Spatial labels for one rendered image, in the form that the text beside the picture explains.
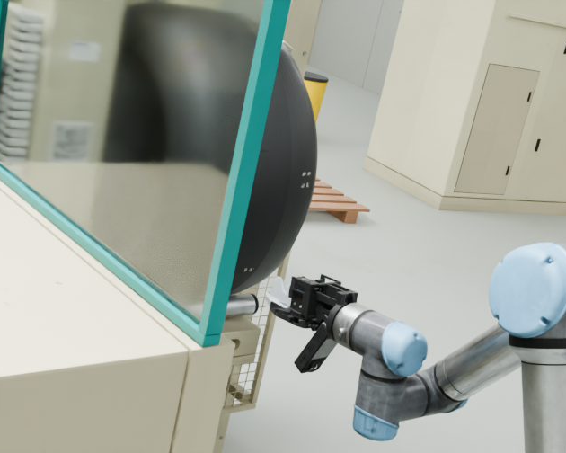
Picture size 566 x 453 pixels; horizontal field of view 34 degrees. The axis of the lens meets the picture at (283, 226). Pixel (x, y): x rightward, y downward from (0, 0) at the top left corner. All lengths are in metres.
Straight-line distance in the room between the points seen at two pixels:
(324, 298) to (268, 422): 1.85
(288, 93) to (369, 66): 10.47
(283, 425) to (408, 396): 1.89
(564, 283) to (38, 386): 0.68
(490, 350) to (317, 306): 0.31
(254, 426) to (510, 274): 2.20
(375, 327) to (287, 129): 0.41
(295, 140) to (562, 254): 0.63
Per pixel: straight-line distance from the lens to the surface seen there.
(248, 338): 1.92
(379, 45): 12.05
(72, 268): 0.97
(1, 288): 0.90
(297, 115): 1.69
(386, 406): 1.49
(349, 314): 1.51
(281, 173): 1.66
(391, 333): 1.45
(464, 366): 1.51
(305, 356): 1.61
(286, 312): 1.61
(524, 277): 1.22
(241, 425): 3.33
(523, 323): 1.21
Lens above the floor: 1.63
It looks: 17 degrees down
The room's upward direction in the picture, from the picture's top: 13 degrees clockwise
